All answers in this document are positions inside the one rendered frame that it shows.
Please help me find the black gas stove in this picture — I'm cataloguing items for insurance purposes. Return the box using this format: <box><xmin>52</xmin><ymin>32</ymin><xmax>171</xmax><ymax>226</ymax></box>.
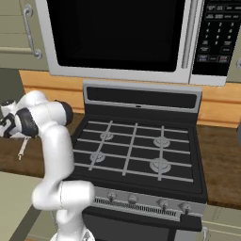
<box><xmin>66</xmin><ymin>79</ymin><xmax>209</xmax><ymax>241</ymax></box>

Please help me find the silver cupboard door handle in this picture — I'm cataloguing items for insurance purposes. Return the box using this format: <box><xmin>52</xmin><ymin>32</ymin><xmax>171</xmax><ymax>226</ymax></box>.
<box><xmin>23</xmin><ymin>3</ymin><xmax>43</xmax><ymax>60</ymax></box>

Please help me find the black oven door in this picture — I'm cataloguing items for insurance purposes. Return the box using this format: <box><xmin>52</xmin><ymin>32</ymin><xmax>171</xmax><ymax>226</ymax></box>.
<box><xmin>81</xmin><ymin>206</ymin><xmax>202</xmax><ymax>241</ymax></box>

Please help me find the pale green cupboard door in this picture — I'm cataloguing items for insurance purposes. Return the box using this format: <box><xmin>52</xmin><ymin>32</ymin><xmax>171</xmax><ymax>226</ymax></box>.
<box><xmin>0</xmin><ymin>0</ymin><xmax>50</xmax><ymax>72</ymax></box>
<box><xmin>225</xmin><ymin>18</ymin><xmax>241</xmax><ymax>84</ymax></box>

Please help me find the grey object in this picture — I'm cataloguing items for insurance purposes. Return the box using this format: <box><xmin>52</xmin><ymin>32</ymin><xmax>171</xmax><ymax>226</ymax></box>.
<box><xmin>236</xmin><ymin>121</ymin><xmax>241</xmax><ymax>146</ymax></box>

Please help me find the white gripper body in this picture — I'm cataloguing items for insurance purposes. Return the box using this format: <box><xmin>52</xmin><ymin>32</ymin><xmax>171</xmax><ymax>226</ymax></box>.
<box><xmin>0</xmin><ymin>124</ymin><xmax>24</xmax><ymax>139</ymax></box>

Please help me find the silver black microwave oven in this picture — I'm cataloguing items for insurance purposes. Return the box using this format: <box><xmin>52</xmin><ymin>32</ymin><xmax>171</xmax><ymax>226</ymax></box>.
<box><xmin>34</xmin><ymin>0</ymin><xmax>241</xmax><ymax>88</ymax></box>

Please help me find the pale green base cupboard front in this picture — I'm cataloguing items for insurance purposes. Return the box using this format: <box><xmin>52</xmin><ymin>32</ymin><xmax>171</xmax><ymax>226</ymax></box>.
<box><xmin>0</xmin><ymin>170</ymin><xmax>59</xmax><ymax>241</ymax></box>

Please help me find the pale slim utensil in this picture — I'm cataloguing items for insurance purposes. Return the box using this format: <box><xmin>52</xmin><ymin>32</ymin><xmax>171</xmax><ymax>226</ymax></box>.
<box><xmin>17</xmin><ymin>136</ymin><xmax>31</xmax><ymax>161</ymax></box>

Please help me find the pale green drawer front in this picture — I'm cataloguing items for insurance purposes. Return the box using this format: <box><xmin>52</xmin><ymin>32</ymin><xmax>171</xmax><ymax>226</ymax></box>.
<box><xmin>201</xmin><ymin>203</ymin><xmax>241</xmax><ymax>241</ymax></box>

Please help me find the silver drawer handle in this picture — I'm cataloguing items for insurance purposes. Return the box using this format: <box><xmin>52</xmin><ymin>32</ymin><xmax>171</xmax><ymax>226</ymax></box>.
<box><xmin>201</xmin><ymin>226</ymin><xmax>209</xmax><ymax>241</ymax></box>

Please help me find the silver stove knob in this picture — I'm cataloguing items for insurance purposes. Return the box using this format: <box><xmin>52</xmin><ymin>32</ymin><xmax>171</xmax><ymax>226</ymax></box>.
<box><xmin>157</xmin><ymin>199</ymin><xmax>170</xmax><ymax>212</ymax></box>
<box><xmin>106</xmin><ymin>191</ymin><xmax>118</xmax><ymax>203</ymax></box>
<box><xmin>127</xmin><ymin>193</ymin><xmax>139</xmax><ymax>205</ymax></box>
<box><xmin>180</xmin><ymin>202</ymin><xmax>192</xmax><ymax>216</ymax></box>

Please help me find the silver microwave door handle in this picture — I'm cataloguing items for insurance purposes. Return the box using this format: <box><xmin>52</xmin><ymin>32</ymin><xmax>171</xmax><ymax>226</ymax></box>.
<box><xmin>181</xmin><ymin>0</ymin><xmax>201</xmax><ymax>70</ymax></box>

